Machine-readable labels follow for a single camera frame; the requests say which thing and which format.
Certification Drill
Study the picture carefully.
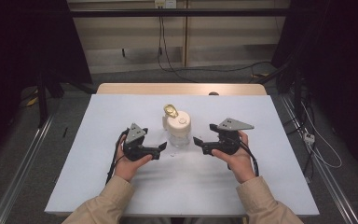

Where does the white wall socket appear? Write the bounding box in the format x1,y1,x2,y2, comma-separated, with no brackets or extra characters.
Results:
154,0,178,9

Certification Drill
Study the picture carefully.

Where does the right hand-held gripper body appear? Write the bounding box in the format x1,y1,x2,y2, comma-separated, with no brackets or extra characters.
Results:
201,117,255,156

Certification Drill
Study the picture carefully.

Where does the metal floor rail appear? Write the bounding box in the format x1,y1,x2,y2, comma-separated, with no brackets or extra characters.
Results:
279,93,358,224
0,114,56,224

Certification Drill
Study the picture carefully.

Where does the white table board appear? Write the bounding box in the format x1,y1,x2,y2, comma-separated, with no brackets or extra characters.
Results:
44,93,321,218

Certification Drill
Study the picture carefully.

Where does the person's left hand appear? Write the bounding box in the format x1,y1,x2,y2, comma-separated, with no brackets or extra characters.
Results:
115,134,154,184

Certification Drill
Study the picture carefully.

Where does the black floor cable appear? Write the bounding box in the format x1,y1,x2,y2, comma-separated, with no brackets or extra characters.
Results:
157,15,274,84

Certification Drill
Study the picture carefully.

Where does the black horizontal bar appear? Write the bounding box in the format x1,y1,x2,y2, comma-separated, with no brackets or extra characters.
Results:
69,7,293,19

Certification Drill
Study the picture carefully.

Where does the right hand-held gripper cable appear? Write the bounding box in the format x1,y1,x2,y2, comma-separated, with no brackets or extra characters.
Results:
238,140,260,178

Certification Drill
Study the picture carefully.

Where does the person's right hand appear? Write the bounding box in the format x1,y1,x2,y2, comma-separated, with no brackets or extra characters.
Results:
211,130,258,185

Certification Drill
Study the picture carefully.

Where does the clear jar with cream lid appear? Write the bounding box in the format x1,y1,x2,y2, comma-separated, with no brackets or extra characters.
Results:
161,104,193,148

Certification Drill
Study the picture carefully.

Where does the dark curtain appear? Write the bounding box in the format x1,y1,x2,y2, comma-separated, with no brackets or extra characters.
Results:
270,0,358,181
0,0,93,162

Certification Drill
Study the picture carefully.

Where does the hand-held gripper cable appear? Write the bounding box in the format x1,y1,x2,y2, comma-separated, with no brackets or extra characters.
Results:
238,140,260,178
104,128,130,187

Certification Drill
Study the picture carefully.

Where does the left hand-held gripper cable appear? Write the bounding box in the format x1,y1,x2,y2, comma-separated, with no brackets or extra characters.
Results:
104,128,130,187

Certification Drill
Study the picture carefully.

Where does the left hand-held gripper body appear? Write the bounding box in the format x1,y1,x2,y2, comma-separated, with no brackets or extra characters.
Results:
122,123,161,162

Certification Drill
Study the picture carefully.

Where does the black metal stand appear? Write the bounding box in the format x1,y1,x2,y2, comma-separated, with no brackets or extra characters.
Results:
36,73,65,129

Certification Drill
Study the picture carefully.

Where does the white cable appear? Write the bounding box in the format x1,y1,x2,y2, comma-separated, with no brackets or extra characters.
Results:
300,101,343,170

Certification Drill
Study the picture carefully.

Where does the wooden table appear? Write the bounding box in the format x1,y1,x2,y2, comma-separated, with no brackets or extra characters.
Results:
96,82,268,96

